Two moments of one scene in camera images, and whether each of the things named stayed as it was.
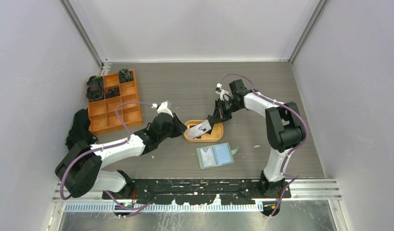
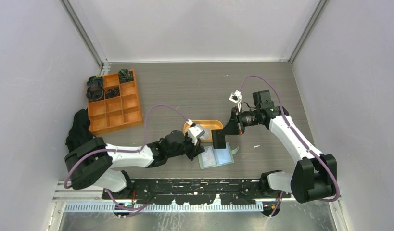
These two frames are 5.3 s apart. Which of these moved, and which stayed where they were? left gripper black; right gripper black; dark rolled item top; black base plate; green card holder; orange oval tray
Moved: right gripper black; left gripper black
Stayed: orange oval tray; dark rolled item top; green card holder; black base plate
